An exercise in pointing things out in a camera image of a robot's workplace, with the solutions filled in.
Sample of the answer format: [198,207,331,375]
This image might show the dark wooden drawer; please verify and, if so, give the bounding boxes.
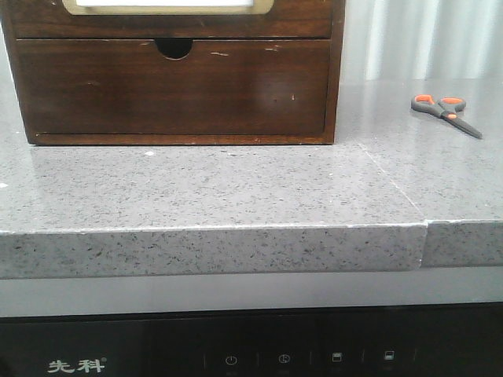
[17,39,329,135]

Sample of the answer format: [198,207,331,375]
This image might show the grey orange handled scissors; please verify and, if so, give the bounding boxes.
[411,94,483,140]

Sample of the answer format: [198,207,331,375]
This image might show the dark wooden drawer cabinet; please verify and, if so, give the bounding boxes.
[1,0,345,145]

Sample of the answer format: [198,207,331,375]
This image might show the black appliance control panel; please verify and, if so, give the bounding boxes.
[1,303,502,376]

